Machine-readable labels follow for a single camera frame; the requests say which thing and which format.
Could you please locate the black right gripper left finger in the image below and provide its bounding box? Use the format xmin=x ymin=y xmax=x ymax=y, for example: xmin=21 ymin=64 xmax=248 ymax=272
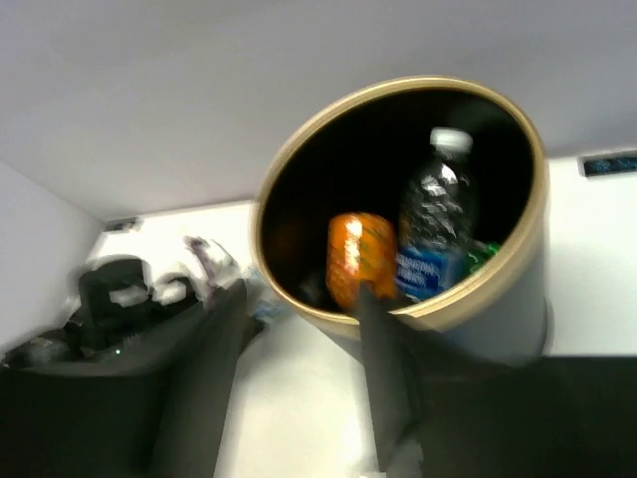
xmin=1 ymin=281 xmax=247 ymax=477

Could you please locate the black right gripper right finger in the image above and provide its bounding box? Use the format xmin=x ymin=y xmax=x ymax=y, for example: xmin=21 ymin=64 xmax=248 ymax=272
xmin=357 ymin=287 xmax=636 ymax=477

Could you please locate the green plastic soda bottle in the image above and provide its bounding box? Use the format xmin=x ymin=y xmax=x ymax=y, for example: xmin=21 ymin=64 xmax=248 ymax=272
xmin=466 ymin=240 xmax=501 ymax=275

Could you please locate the clear bottle blue label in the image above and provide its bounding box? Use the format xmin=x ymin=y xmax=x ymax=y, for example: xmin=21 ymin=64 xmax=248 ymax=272
xmin=395 ymin=127 xmax=479 ymax=303

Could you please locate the orange plastic bottle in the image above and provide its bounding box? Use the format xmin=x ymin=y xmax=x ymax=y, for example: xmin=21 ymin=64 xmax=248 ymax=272
xmin=325 ymin=213 xmax=397 ymax=310

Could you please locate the small bottle green-blue label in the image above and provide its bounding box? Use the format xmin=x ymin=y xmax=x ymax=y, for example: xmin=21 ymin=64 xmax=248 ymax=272
xmin=245 ymin=266 xmax=287 ymax=326

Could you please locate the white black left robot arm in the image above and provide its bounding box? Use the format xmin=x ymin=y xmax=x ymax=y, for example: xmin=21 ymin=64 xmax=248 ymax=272
xmin=1 ymin=255 xmax=199 ymax=368

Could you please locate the dark blue gold-rimmed bin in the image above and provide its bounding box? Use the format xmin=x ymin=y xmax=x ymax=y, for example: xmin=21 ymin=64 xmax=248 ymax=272
xmin=251 ymin=77 xmax=549 ymax=363

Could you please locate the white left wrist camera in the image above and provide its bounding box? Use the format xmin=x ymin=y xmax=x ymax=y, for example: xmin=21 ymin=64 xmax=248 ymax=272
xmin=153 ymin=235 xmax=241 ymax=305

